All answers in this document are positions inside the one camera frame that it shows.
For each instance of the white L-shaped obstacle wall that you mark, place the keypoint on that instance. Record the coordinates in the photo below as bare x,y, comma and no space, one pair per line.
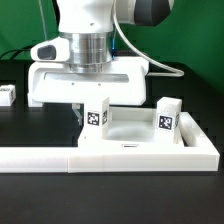
196,154

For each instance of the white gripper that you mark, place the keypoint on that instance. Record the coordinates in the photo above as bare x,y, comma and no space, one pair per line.
122,80

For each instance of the white square tabletop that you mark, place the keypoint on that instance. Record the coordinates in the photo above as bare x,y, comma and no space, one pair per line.
129,127

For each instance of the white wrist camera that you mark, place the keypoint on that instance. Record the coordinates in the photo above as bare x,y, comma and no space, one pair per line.
56,50

